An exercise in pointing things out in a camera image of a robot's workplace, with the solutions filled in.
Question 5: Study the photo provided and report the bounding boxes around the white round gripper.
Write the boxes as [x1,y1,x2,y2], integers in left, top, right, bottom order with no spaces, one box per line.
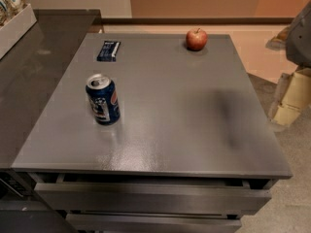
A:
[268,2,311,126]

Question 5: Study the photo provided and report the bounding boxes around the blue Pepsi can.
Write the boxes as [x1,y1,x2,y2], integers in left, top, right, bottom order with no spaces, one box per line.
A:
[86,74,121,125]

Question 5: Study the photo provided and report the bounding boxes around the red apple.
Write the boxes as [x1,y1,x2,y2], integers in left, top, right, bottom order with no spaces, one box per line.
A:
[186,28,208,50]

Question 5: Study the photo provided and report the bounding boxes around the grey metal drawer cabinet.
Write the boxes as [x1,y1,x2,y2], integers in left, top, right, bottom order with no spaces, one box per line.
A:
[13,34,291,222]

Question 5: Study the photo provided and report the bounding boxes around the dark blue snack packet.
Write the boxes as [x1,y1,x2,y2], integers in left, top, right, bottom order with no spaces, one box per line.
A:
[97,41,121,62]

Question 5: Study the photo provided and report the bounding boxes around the lower grey drawer front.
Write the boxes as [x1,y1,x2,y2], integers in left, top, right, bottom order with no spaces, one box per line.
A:
[66,214,241,233]

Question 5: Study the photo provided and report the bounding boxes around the grey drawer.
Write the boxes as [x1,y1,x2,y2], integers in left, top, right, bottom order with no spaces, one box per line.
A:
[66,214,241,233]
[35,183,271,215]

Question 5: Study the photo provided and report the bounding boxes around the dark grey side counter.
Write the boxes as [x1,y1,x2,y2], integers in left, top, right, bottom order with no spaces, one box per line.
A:
[0,9,101,233]

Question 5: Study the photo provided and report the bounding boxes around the upper grey drawer front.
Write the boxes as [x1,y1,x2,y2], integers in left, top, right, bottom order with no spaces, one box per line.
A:
[35,183,271,215]

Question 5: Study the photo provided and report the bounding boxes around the white cardboard snack box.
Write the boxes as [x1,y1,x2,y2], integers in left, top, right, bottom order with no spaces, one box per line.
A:
[0,4,37,59]

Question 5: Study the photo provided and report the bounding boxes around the snack bags in box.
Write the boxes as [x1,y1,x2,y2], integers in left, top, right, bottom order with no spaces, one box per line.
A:
[0,0,26,26]

